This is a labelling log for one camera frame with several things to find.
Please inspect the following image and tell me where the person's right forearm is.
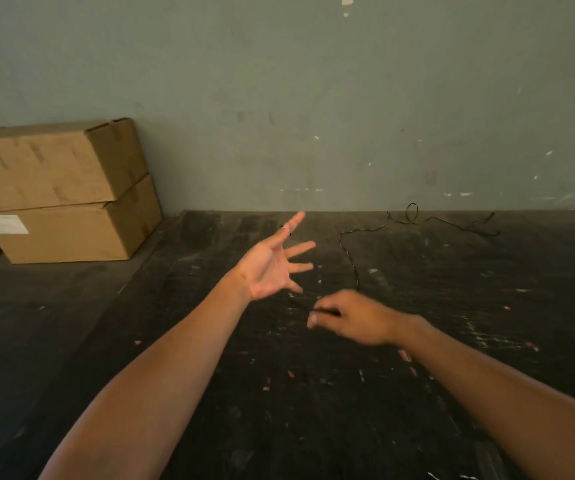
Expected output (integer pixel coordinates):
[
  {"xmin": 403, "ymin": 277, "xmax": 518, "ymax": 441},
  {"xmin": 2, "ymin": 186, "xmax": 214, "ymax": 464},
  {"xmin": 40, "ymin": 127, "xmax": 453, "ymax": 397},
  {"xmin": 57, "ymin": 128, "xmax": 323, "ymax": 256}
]
[{"xmin": 397, "ymin": 315, "xmax": 575, "ymax": 480}]

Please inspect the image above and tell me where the person's right hand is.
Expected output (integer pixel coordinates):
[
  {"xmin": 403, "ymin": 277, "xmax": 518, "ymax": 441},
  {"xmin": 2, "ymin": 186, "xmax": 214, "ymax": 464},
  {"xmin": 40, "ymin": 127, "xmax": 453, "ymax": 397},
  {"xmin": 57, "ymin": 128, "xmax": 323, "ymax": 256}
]
[{"xmin": 306, "ymin": 289, "xmax": 409, "ymax": 347}]

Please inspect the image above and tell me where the person's left forearm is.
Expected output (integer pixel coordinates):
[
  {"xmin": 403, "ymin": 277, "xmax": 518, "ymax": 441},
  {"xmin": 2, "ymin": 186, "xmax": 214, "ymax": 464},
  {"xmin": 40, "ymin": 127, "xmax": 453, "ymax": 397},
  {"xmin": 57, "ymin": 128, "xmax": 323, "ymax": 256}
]
[{"xmin": 39, "ymin": 275, "xmax": 254, "ymax": 480}]

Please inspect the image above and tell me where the thin black cable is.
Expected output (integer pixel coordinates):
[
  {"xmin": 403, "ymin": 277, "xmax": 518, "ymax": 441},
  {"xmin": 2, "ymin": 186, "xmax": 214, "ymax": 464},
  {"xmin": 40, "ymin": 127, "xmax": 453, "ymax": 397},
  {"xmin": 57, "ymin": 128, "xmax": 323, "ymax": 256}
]
[{"xmin": 287, "ymin": 203, "xmax": 501, "ymax": 318}]

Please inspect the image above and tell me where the brown cardboard box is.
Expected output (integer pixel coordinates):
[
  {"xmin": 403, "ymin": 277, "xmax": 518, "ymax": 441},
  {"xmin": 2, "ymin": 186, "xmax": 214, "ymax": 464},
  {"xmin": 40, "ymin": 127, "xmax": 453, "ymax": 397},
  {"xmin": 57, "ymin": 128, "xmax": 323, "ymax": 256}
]
[
  {"xmin": 0, "ymin": 175, "xmax": 163, "ymax": 265},
  {"xmin": 0, "ymin": 118, "xmax": 150, "ymax": 213}
]

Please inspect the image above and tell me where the person's left hand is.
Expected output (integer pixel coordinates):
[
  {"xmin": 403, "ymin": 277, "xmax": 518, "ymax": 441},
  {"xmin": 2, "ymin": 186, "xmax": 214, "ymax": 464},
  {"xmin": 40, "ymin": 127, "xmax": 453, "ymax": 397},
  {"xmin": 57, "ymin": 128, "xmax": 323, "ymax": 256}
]
[{"xmin": 226, "ymin": 211, "xmax": 317, "ymax": 302}]

